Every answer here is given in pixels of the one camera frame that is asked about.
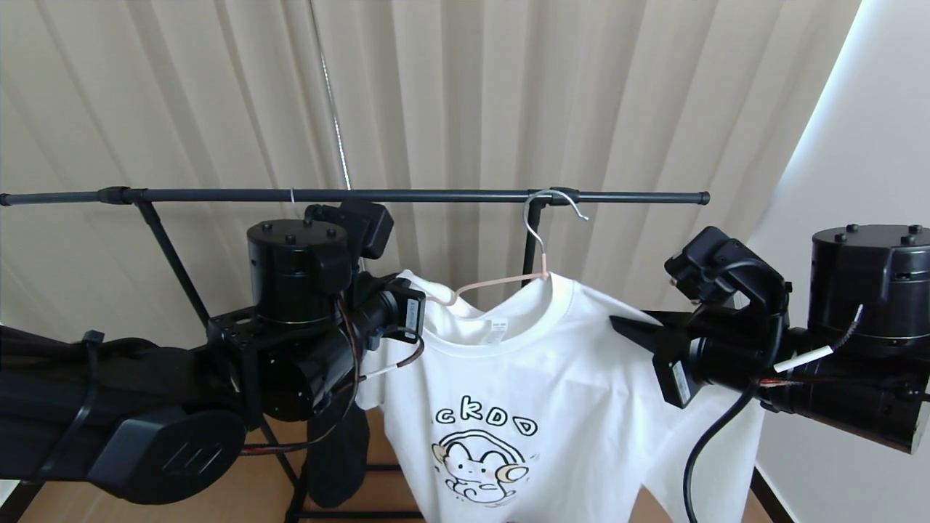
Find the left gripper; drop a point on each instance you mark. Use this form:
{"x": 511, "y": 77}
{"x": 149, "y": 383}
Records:
{"x": 392, "y": 312}

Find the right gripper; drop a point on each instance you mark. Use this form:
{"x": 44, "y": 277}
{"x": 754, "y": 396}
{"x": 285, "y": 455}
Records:
{"x": 726, "y": 359}

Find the white garment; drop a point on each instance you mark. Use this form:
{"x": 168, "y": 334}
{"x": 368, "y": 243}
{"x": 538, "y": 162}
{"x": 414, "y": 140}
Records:
{"x": 581, "y": 378}

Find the black shorts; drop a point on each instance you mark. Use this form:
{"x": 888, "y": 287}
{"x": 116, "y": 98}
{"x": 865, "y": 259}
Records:
{"x": 338, "y": 457}

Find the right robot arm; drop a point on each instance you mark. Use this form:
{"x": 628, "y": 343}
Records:
{"x": 872, "y": 290}

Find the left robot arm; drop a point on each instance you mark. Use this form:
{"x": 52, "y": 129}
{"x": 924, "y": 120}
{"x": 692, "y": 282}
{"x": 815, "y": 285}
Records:
{"x": 145, "y": 407}

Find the black clothes rack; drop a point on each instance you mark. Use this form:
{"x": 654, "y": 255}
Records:
{"x": 436, "y": 196}

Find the beige curtain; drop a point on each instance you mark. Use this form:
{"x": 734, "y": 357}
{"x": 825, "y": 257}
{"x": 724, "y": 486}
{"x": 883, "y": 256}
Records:
{"x": 508, "y": 87}

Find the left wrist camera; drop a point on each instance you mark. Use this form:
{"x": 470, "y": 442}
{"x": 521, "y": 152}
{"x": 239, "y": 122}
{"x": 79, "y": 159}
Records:
{"x": 363, "y": 225}

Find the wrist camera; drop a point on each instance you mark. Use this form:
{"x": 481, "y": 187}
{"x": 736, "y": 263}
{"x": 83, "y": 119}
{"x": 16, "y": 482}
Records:
{"x": 708, "y": 265}
{"x": 363, "y": 225}

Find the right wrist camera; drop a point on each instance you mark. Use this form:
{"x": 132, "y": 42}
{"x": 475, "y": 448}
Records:
{"x": 708, "y": 265}

